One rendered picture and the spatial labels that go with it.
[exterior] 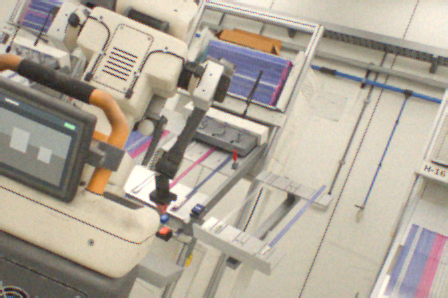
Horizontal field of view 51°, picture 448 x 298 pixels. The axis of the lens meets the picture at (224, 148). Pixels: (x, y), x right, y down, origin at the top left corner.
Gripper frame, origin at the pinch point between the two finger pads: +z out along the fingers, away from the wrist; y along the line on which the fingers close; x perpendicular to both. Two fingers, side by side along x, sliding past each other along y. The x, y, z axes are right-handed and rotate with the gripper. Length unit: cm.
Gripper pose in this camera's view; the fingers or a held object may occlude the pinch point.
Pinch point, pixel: (164, 211)
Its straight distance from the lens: 196.9
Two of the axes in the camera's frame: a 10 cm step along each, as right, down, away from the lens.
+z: -0.2, 8.2, 5.7
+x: -5.4, 4.7, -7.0
